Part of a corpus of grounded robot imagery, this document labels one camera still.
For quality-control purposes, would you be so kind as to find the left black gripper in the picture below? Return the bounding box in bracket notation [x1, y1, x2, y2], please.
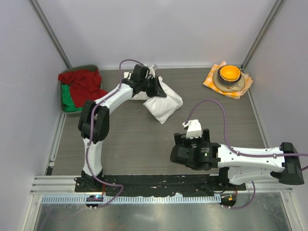
[140, 76, 166, 98]

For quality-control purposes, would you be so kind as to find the white t-shirt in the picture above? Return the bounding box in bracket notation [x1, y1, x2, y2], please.
[143, 77, 183, 124]
[123, 71, 150, 101]

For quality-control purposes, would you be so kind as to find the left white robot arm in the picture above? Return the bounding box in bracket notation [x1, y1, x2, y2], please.
[75, 64, 167, 193]

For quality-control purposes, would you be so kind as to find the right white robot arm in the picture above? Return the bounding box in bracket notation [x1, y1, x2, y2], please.
[170, 129, 304, 190]

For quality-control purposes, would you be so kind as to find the folded white t-shirt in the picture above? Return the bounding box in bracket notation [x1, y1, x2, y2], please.
[123, 71, 150, 101]

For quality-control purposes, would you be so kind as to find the orange checked cloth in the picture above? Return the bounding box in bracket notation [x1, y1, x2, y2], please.
[203, 61, 253, 100]

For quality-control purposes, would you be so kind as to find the orange bowl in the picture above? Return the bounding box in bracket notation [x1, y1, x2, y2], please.
[218, 65, 241, 82]

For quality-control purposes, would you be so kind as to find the red t-shirt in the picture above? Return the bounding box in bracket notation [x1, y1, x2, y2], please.
[57, 69, 109, 109]

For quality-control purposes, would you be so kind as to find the beige ceramic plate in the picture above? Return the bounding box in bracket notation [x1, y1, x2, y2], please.
[212, 70, 245, 93]

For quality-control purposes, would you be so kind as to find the grey plastic bin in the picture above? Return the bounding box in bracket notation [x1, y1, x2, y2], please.
[58, 64, 104, 118]

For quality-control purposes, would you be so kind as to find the green t-shirt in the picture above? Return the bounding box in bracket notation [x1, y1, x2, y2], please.
[62, 84, 82, 112]

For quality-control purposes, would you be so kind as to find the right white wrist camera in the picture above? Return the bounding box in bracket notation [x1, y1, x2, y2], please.
[182, 119, 203, 139]

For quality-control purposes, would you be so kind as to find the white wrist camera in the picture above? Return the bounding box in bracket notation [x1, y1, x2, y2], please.
[182, 119, 203, 139]
[147, 64, 158, 77]

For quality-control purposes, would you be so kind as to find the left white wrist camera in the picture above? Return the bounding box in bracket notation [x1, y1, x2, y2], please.
[147, 64, 158, 77]

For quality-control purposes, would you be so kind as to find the white slotted cable duct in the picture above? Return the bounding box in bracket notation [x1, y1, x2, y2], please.
[41, 193, 221, 205]

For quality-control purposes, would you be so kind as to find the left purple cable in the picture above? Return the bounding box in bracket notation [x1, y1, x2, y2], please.
[85, 59, 125, 209]

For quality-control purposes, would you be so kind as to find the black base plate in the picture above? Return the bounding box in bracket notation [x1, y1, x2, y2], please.
[74, 174, 246, 197]

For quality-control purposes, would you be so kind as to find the aluminium frame rail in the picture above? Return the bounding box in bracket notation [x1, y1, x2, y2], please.
[30, 176, 293, 195]

